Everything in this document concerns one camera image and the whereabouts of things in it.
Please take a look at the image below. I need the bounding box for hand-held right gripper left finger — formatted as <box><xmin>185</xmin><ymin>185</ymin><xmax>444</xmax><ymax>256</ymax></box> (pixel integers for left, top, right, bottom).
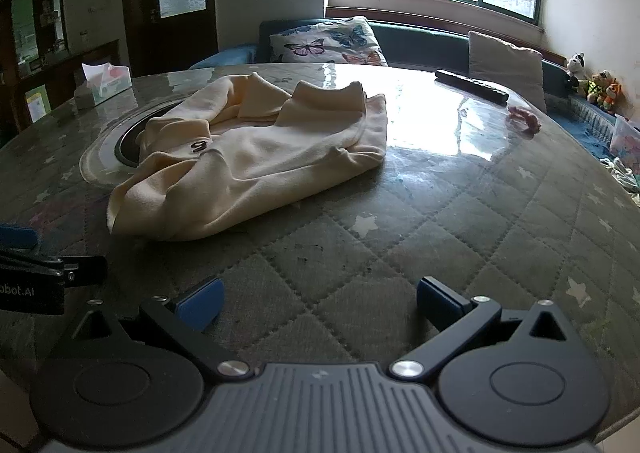
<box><xmin>54</xmin><ymin>277</ymin><xmax>252</xmax><ymax>382</ymax></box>

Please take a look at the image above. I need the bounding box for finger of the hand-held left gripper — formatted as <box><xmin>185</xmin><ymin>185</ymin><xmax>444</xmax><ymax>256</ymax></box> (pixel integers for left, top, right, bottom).
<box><xmin>0</xmin><ymin>225</ymin><xmax>39</xmax><ymax>251</ymax></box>
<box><xmin>0</xmin><ymin>253</ymin><xmax>109</xmax><ymax>289</ymax></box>

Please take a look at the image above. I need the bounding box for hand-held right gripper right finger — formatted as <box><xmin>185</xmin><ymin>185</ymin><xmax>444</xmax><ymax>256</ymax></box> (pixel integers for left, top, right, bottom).
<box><xmin>389</xmin><ymin>276</ymin><xmax>587</xmax><ymax>380</ymax></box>

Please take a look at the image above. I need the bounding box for cream sweatshirt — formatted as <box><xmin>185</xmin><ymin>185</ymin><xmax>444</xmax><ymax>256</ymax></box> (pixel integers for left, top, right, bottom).
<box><xmin>107</xmin><ymin>72</ymin><xmax>389</xmax><ymax>242</ymax></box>

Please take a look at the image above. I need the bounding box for round black induction cooker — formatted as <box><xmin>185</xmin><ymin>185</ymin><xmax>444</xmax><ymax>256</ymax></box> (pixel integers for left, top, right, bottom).
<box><xmin>79</xmin><ymin>100</ymin><xmax>201</xmax><ymax>188</ymax></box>

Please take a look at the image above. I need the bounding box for tissue box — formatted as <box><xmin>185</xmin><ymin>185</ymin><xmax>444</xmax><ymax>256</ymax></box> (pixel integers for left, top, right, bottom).
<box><xmin>74</xmin><ymin>62</ymin><xmax>134</xmax><ymax>107</ymax></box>

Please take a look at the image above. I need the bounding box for dark wooden display cabinet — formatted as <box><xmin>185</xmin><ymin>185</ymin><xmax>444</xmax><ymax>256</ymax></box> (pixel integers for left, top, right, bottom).
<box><xmin>0</xmin><ymin>0</ymin><xmax>121</xmax><ymax>144</ymax></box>

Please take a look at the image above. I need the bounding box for small pink item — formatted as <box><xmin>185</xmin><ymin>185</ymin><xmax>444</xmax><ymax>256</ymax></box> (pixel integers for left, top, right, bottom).
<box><xmin>507</xmin><ymin>105</ymin><xmax>542</xmax><ymax>134</ymax></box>

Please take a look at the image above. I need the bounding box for black remote control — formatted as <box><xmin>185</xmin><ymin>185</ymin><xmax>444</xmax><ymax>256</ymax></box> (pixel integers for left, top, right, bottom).
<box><xmin>434</xmin><ymin>69</ymin><xmax>510</xmax><ymax>104</ymax></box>

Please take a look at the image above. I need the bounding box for blue blanket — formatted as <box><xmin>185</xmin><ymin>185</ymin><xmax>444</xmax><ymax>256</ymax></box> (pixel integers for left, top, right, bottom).
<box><xmin>569</xmin><ymin>95</ymin><xmax>640</xmax><ymax>161</ymax></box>

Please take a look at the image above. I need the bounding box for plain grey pillow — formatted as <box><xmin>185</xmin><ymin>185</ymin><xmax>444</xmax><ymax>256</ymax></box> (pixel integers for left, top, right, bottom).
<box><xmin>467</xmin><ymin>30</ymin><xmax>549</xmax><ymax>114</ymax></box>

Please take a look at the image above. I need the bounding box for pink plastic bag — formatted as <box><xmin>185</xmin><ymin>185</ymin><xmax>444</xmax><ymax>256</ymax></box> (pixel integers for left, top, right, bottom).
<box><xmin>609</xmin><ymin>115</ymin><xmax>640</xmax><ymax>170</ymax></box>

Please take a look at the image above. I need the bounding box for blue sofa armrest cover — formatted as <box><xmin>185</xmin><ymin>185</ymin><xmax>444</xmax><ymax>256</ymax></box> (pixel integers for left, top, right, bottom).
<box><xmin>189</xmin><ymin>44</ymin><xmax>257</xmax><ymax>70</ymax></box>

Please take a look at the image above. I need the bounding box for dark teal sofa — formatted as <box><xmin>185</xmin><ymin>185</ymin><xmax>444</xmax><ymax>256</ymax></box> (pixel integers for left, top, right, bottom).
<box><xmin>189</xmin><ymin>18</ymin><xmax>640</xmax><ymax>164</ymax></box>

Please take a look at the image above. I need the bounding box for orange plush toy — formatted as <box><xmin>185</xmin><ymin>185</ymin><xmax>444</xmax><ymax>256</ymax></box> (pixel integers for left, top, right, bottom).
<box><xmin>602</xmin><ymin>82</ymin><xmax>624</xmax><ymax>114</ymax></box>

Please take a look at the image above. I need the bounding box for brown plush toy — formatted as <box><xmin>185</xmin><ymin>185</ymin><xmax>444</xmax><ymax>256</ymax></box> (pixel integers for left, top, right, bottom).
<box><xmin>584</xmin><ymin>70</ymin><xmax>614</xmax><ymax>104</ymax></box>

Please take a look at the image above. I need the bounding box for black and white plush toy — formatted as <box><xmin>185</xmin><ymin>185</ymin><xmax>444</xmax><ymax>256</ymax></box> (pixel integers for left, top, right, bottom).
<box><xmin>565</xmin><ymin>52</ymin><xmax>589</xmax><ymax>84</ymax></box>

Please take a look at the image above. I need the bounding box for butterfly print pillow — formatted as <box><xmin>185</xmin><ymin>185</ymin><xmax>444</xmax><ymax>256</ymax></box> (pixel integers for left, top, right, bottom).
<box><xmin>269</xmin><ymin>16</ymin><xmax>389</xmax><ymax>68</ymax></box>

